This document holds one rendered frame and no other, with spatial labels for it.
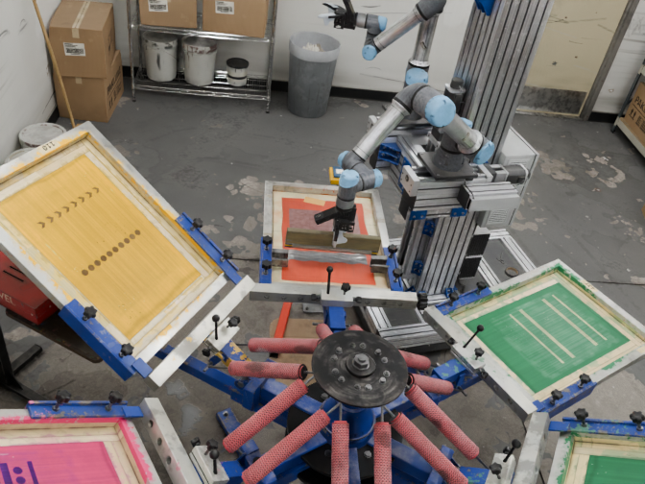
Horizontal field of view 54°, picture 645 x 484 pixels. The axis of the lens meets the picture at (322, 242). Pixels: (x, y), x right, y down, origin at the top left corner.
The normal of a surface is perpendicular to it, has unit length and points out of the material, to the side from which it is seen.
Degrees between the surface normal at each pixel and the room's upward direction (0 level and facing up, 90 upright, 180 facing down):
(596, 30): 90
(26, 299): 0
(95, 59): 90
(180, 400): 0
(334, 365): 0
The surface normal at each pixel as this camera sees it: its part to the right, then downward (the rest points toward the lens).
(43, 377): 0.13, -0.77
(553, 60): 0.05, 0.63
